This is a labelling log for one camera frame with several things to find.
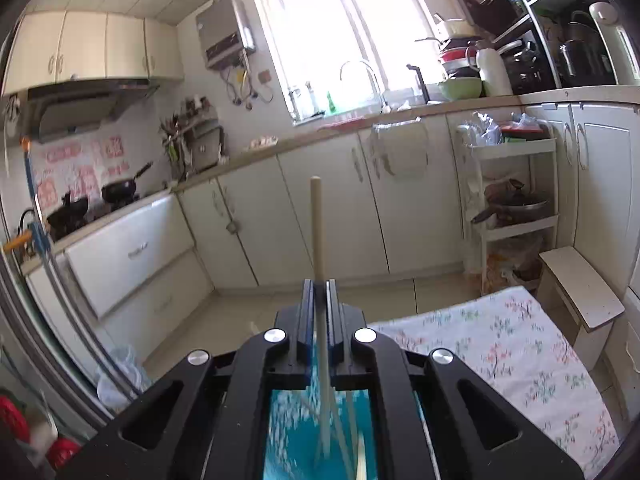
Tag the grey sliding door frame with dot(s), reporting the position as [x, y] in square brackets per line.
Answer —
[50, 340]

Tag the black wok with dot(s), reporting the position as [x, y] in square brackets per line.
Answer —
[67, 217]

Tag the blue perforated plastic basket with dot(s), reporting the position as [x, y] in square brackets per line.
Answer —
[290, 435]

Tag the black toaster oven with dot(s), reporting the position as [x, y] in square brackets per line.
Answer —
[527, 67]

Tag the chrome kitchen faucet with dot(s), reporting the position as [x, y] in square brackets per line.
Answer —
[372, 77]

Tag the white shelf cart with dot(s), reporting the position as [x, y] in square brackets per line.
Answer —
[520, 147]

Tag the white hanging bag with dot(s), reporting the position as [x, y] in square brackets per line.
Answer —
[400, 152]

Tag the white plastic bag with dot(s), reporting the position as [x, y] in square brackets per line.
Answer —
[122, 375]

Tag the wall utensil rack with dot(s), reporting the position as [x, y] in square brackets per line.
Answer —
[200, 140]

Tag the floral tablecloth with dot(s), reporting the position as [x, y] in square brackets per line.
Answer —
[500, 360]

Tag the white kitchen base cabinets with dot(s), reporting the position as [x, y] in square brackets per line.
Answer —
[325, 210]

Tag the black frying pan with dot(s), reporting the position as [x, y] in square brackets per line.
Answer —
[120, 190]

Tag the wall water heater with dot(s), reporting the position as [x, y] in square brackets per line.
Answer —
[225, 30]

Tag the range hood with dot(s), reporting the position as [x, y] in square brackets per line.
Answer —
[85, 105]

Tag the single wooden chopstick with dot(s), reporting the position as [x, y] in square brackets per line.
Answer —
[316, 220]

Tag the red embroidered slipper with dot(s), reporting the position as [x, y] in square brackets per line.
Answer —
[62, 452]
[12, 415]

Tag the white electric kettle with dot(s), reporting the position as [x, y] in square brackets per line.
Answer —
[617, 45]

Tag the stack of pots and bowls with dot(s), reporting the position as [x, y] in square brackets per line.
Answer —
[457, 47]

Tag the kitchen window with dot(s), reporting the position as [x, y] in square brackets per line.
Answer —
[340, 35]

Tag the green bottle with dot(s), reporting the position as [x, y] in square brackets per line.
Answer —
[331, 102]

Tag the white thermos jug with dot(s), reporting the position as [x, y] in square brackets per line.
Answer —
[492, 72]

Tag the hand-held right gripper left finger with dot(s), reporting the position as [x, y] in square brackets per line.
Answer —
[310, 315]

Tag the bunch of wooden chopsticks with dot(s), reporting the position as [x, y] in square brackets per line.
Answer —
[356, 455]

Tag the wall socket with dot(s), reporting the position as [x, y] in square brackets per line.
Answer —
[264, 76]

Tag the green bowl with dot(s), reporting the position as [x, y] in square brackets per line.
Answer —
[460, 89]

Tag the white wall cabinets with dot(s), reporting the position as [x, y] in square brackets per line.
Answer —
[100, 45]

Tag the pink wall stickers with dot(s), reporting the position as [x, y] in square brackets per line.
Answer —
[65, 170]

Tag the white wooden stool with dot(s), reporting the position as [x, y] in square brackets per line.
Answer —
[580, 290]

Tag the black steel pot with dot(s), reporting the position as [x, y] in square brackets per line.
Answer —
[580, 57]

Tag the black microwave oven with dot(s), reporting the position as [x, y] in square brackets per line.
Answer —
[495, 5]

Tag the steel pot with lid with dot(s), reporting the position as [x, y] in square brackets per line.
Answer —
[515, 207]

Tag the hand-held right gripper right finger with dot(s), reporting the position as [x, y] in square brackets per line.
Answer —
[333, 315]

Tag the black faucet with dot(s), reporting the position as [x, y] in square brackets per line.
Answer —
[420, 82]

